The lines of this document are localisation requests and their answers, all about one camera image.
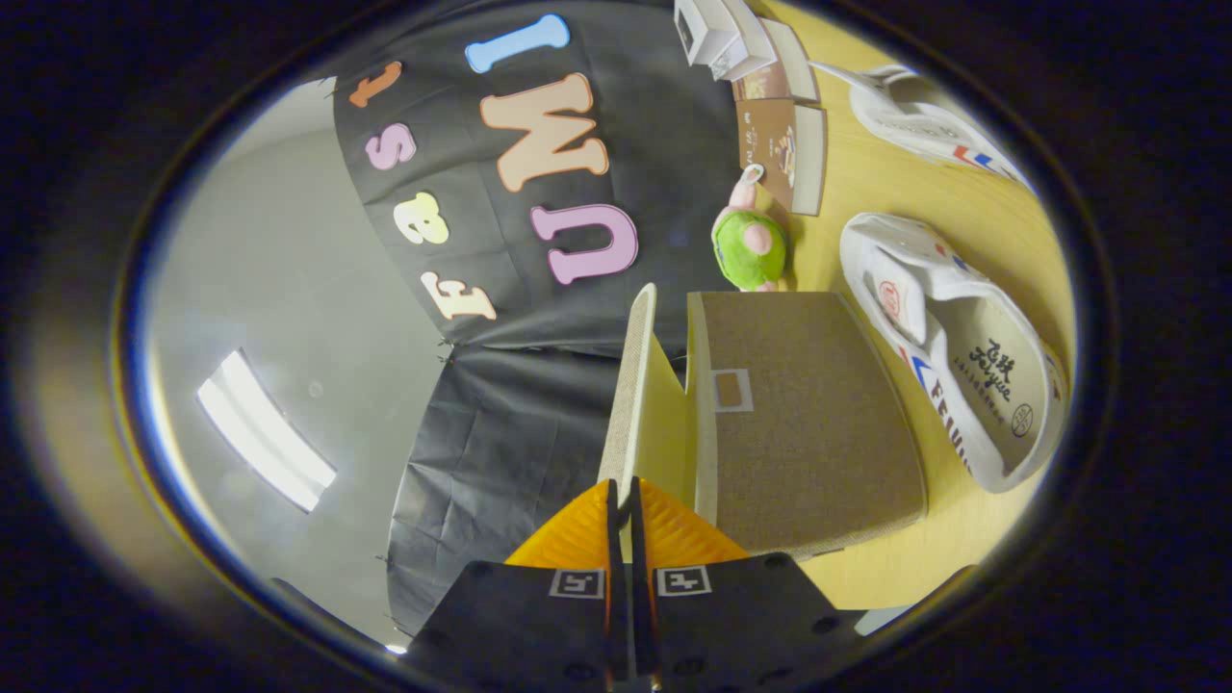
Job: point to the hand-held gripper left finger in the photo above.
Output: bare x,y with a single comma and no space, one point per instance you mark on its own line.
529,626

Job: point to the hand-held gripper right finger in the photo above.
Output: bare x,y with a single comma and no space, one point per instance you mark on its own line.
731,626

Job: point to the beige fabric storage box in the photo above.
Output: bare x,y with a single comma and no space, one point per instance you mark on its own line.
808,433

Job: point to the white canvas shoe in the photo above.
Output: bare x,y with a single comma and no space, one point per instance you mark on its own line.
924,125
972,366

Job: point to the black backdrop cloth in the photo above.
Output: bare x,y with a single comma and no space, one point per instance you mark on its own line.
481,452

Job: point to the ceiling light panel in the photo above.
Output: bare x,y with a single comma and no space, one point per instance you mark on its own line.
265,433

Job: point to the green and pink plush toy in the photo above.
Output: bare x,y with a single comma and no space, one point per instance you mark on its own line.
746,250

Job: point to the brown book with illustrated cover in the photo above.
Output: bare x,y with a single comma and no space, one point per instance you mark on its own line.
765,144

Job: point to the plain brown book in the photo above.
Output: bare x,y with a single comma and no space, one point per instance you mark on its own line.
760,85

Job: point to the white book with patterned cover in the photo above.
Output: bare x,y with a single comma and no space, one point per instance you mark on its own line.
751,53

